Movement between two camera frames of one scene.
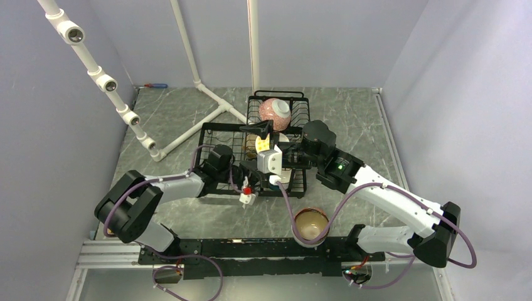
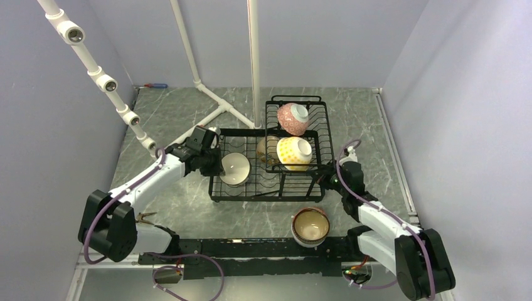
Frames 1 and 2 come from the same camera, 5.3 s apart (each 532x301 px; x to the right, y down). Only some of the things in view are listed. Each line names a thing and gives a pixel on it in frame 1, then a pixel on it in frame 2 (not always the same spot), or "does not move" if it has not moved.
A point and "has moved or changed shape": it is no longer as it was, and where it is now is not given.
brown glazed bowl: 310,223 does not move
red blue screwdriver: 156,85 does not move
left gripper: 252,179 to 217,169
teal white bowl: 284,178 has moved or changed shape
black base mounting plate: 258,257 does not move
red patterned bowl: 276,110 to 293,118
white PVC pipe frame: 73,35 does not move
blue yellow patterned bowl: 261,145 has moved or changed shape
